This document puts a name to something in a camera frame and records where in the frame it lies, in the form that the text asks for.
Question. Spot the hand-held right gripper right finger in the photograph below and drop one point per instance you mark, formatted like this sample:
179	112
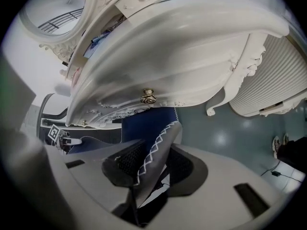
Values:
223	176

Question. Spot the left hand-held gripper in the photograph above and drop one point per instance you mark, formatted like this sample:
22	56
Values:
54	132

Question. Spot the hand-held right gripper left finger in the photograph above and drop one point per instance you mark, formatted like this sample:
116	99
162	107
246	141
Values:
91	171

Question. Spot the blue padded chair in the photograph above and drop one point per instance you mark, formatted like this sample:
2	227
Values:
158	150

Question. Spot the white ornate furniture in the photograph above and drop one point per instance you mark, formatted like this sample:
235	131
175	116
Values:
180	56

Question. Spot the gold drawer knob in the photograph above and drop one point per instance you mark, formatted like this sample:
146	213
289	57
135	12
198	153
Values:
148	96
84	122

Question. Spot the blue and white paper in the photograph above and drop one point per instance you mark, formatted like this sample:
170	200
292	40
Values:
94	47

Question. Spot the white ribbed round table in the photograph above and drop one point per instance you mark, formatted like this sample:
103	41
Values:
273	75

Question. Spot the white carved oval vanity mirror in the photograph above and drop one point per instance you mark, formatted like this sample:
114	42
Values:
89	7

